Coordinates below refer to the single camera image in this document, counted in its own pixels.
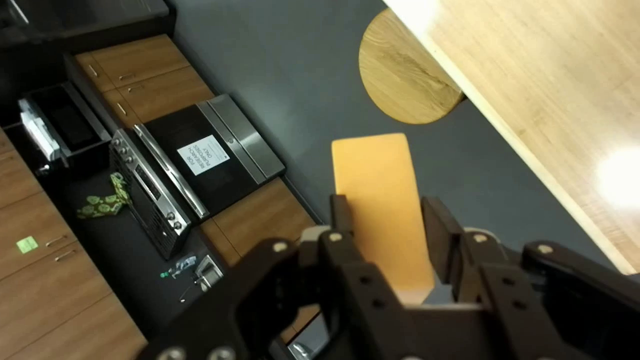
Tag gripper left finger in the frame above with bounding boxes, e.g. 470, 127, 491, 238
137, 194, 416, 360

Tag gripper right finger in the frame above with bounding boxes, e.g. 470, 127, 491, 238
421, 196, 640, 360

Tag orange block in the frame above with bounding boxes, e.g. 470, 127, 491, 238
331, 132, 436, 306

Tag wooden base cabinet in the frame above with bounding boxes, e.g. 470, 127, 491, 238
199, 177, 322, 344
74, 33, 216, 129

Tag silver tap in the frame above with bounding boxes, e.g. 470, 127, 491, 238
180, 254, 224, 303

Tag clear plastic bottle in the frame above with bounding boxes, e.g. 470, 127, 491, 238
159, 255, 199, 280

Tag white paper sign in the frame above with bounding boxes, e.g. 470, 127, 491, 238
176, 134, 231, 176

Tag black and silver stove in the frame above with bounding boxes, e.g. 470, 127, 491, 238
107, 93, 287, 262

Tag round wooden table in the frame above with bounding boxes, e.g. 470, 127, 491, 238
358, 7, 467, 125

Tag green patterned cloth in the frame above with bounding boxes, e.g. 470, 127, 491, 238
76, 172, 133, 220

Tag black microwave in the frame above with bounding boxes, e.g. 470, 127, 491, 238
17, 81, 112, 174

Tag wooden wall cabinets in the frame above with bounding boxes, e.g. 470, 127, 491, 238
0, 127, 149, 360

